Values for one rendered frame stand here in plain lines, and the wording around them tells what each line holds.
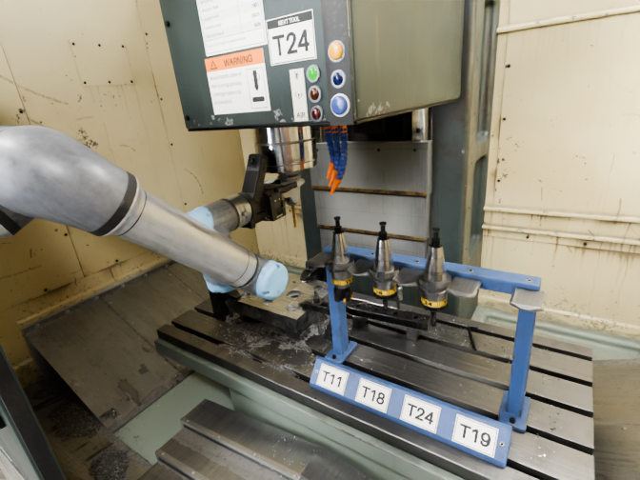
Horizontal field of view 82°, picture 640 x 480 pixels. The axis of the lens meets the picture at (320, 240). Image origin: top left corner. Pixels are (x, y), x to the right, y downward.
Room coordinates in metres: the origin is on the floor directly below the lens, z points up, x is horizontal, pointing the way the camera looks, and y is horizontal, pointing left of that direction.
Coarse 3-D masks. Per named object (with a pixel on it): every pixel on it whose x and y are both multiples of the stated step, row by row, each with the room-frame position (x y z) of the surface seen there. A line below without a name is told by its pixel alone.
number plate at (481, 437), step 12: (456, 420) 0.55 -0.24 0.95; (468, 420) 0.55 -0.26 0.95; (456, 432) 0.54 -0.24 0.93; (468, 432) 0.53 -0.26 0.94; (480, 432) 0.52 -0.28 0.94; (492, 432) 0.52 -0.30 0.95; (468, 444) 0.52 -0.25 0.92; (480, 444) 0.51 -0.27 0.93; (492, 444) 0.50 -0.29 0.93; (492, 456) 0.49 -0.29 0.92
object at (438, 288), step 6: (420, 276) 0.66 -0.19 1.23; (450, 276) 0.65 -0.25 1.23; (420, 282) 0.65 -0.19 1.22; (426, 282) 0.63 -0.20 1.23; (432, 282) 0.63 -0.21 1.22; (438, 282) 0.63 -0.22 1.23; (444, 282) 0.63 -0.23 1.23; (450, 282) 0.64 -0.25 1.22; (420, 288) 0.65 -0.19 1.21; (426, 288) 0.64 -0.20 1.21; (432, 288) 0.63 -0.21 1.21; (438, 288) 0.62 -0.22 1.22; (444, 288) 0.63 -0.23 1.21; (438, 294) 0.62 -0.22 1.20
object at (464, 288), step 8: (456, 280) 0.65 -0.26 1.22; (464, 280) 0.64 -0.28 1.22; (472, 280) 0.64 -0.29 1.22; (448, 288) 0.62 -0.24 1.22; (456, 288) 0.62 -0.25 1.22; (464, 288) 0.61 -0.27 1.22; (472, 288) 0.61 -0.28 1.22; (456, 296) 0.60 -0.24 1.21; (464, 296) 0.59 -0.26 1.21; (472, 296) 0.59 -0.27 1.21
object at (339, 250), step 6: (336, 234) 0.77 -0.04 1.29; (342, 234) 0.77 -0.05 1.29; (336, 240) 0.77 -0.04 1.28; (342, 240) 0.77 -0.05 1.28; (336, 246) 0.77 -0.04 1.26; (342, 246) 0.77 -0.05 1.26; (336, 252) 0.76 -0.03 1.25; (342, 252) 0.76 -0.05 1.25; (348, 252) 0.77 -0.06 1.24; (330, 258) 0.78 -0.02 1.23; (336, 258) 0.76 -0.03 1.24; (342, 258) 0.76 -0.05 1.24; (348, 258) 0.77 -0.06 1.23
